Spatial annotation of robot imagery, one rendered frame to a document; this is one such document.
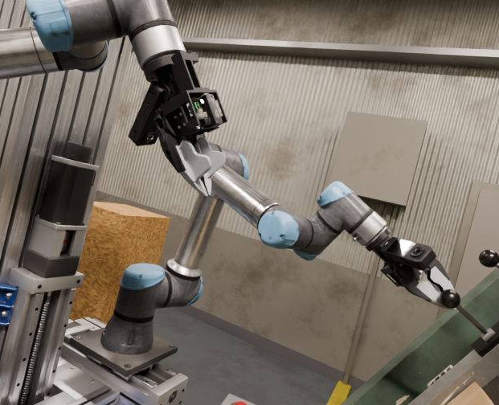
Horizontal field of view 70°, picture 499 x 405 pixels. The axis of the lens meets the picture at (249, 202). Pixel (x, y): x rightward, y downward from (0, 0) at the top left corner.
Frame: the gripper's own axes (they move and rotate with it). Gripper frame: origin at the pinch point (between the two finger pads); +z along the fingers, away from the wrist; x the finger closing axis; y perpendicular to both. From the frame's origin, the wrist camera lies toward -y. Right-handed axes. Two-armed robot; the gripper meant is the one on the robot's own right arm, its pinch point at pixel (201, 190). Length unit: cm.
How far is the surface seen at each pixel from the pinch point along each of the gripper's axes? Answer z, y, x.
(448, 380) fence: 53, 20, 27
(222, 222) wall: 42, -237, 271
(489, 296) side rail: 50, 28, 56
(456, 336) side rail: 57, 18, 50
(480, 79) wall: -10, 36, 357
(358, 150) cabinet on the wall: 14, -67, 291
